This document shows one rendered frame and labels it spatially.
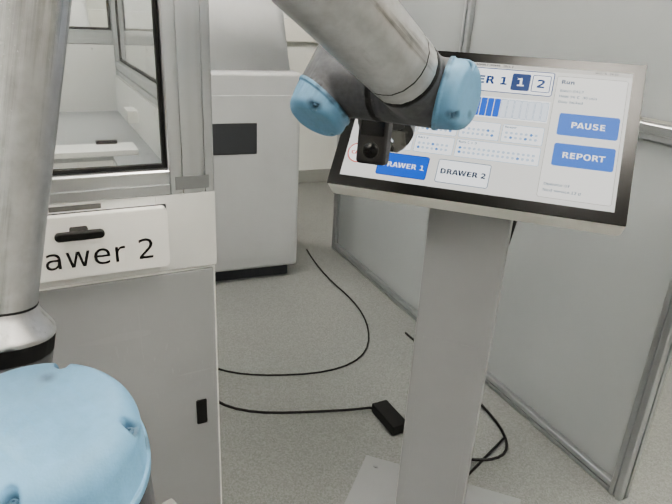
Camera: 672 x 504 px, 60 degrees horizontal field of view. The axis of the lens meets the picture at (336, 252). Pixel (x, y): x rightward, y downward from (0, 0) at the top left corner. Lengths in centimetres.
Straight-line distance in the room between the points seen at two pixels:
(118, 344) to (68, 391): 75
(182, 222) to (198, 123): 18
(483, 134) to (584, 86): 20
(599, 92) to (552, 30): 81
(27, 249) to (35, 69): 13
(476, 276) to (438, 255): 9
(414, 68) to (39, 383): 41
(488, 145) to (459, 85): 48
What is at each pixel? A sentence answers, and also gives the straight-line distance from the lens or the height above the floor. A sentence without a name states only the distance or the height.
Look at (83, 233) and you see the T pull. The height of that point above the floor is 91.
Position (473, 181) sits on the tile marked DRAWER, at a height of 99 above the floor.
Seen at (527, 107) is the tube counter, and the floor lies 112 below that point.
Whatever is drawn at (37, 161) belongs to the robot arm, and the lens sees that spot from 47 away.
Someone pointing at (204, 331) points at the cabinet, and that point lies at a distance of 120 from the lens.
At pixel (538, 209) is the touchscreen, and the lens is 105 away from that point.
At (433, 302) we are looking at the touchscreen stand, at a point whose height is 71.
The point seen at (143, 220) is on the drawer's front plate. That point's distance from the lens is 106.
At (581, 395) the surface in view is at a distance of 199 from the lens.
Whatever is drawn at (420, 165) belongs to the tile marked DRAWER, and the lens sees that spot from 109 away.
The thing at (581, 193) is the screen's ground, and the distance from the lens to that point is 107.
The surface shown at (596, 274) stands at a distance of 184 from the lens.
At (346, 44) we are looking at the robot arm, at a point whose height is 123.
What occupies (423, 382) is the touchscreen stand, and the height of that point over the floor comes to 51.
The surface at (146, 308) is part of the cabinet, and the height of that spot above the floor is 73.
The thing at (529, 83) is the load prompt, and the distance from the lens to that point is 117.
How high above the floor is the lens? 126
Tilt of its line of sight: 22 degrees down
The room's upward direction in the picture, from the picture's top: 3 degrees clockwise
